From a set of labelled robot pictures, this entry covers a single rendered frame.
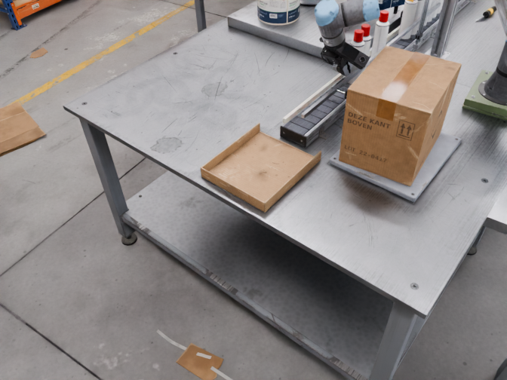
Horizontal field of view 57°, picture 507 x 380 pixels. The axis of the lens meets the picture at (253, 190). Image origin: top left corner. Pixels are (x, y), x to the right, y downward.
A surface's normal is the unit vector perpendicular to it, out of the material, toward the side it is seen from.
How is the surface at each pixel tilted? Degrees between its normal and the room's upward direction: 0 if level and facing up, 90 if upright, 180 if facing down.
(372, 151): 90
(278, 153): 0
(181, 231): 1
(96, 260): 0
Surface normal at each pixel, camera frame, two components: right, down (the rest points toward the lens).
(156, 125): -0.03, -0.72
